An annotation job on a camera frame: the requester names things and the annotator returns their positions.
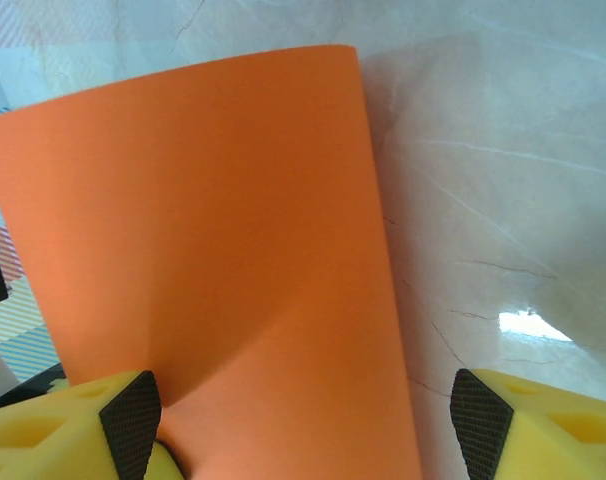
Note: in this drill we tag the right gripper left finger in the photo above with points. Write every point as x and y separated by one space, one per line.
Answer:
43 440

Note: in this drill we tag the orange paper sheet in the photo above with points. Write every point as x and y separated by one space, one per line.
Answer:
208 200

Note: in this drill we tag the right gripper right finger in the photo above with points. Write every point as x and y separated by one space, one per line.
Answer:
548 440

